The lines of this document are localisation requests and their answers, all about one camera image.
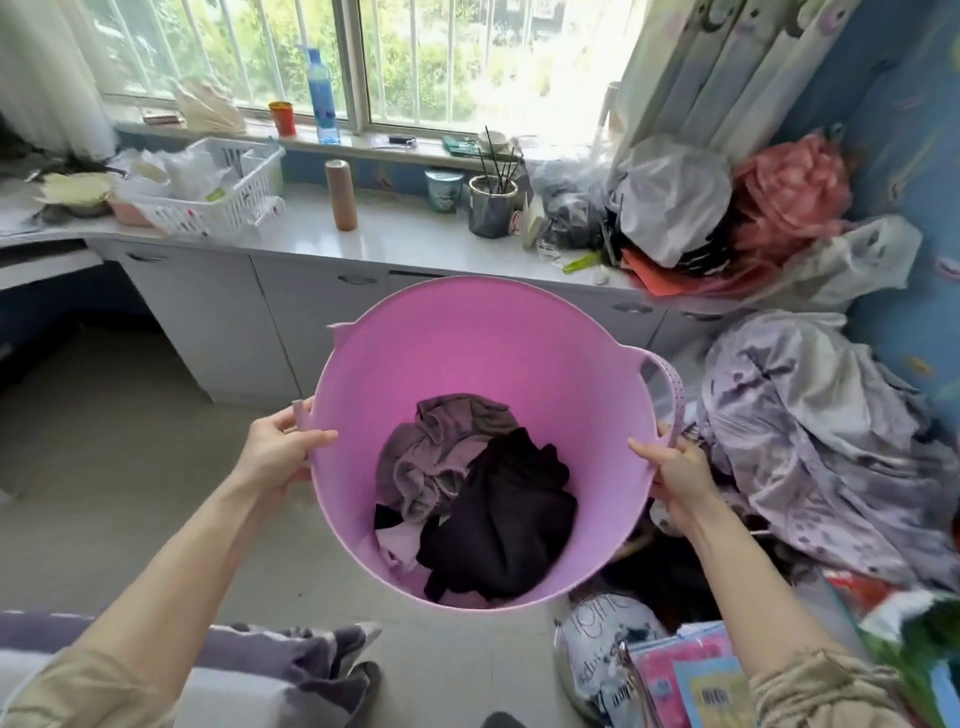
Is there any person's right hand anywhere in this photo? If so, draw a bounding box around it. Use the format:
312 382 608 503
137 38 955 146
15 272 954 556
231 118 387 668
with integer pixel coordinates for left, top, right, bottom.
628 423 724 539

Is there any person's left hand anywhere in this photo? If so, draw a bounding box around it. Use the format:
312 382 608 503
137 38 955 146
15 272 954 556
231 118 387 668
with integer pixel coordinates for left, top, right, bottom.
232 407 339 502

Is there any pink plastic laundry tub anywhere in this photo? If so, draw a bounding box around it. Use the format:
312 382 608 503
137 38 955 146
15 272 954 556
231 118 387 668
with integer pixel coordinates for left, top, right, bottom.
292 276 684 618

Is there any person's left forearm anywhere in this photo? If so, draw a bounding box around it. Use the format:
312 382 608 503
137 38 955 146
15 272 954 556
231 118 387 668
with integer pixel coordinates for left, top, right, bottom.
0 468 290 728

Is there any person's right forearm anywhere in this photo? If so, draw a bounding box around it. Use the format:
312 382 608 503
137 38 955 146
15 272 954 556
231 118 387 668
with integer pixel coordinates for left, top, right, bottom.
681 501 927 728

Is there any white cabinet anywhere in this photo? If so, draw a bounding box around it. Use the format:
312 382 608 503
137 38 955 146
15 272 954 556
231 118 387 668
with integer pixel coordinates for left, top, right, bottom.
84 236 740 410

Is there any mauve grey garment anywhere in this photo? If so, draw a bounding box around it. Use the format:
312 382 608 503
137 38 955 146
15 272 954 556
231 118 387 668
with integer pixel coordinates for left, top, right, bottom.
375 393 520 524

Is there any light pink garment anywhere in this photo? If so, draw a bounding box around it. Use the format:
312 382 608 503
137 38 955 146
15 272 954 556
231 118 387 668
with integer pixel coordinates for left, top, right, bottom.
375 521 432 577

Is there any black garment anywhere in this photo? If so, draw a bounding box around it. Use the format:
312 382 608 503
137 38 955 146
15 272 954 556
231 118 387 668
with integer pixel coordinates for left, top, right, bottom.
416 427 579 603

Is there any lilac patterned bedsheet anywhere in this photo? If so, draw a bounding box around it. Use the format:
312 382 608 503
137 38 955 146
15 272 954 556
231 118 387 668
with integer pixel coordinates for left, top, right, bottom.
649 310 960 594

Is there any white printed bag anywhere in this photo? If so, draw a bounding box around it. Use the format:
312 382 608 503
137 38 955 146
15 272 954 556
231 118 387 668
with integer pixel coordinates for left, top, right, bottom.
553 588 669 728

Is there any grey purple blanket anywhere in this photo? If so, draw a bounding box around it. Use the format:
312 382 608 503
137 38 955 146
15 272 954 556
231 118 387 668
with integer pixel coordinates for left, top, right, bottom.
0 611 384 728

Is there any pink packet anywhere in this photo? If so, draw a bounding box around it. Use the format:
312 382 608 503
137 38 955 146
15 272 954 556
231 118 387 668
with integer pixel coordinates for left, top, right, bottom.
628 621 757 728

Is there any tan cylindrical bottle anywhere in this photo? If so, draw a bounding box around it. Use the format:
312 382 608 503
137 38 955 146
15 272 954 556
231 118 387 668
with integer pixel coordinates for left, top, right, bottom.
324 158 358 232

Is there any grey plastic bag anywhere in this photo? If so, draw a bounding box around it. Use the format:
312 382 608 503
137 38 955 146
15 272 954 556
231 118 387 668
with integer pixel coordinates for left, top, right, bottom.
613 135 735 269

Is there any white plastic basket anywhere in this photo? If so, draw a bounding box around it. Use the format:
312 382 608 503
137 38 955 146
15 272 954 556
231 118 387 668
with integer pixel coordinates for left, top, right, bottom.
132 137 287 238

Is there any white plastic bag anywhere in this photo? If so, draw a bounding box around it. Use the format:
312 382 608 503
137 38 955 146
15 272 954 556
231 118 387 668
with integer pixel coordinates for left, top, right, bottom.
738 215 924 312

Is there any dark pot with sticks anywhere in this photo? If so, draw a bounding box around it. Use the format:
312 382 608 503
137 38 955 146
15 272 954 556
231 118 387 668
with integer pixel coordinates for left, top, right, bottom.
468 126 523 240

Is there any pink fabric bundle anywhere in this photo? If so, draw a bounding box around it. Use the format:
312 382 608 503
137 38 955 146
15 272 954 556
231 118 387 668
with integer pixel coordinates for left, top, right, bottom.
729 132 856 256

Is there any red green packet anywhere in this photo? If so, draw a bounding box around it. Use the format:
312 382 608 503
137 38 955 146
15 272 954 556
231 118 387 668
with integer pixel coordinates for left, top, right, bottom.
821 568 960 728

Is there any blue plastic bottle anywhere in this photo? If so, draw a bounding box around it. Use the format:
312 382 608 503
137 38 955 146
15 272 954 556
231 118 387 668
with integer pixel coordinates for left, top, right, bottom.
304 46 342 145

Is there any cream folded fan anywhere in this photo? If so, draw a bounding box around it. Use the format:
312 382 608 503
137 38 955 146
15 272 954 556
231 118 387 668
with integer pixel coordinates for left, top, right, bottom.
174 76 249 136

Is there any patterned curtain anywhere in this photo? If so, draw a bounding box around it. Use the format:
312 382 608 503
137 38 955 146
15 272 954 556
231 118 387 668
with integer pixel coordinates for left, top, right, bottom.
609 0 864 170

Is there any white sheer curtain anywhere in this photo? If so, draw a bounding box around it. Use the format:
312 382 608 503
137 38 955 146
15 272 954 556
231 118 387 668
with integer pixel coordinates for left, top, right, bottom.
0 0 119 161

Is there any window frame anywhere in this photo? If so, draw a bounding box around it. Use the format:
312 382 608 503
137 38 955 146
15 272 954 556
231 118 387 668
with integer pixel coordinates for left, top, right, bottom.
75 0 654 151

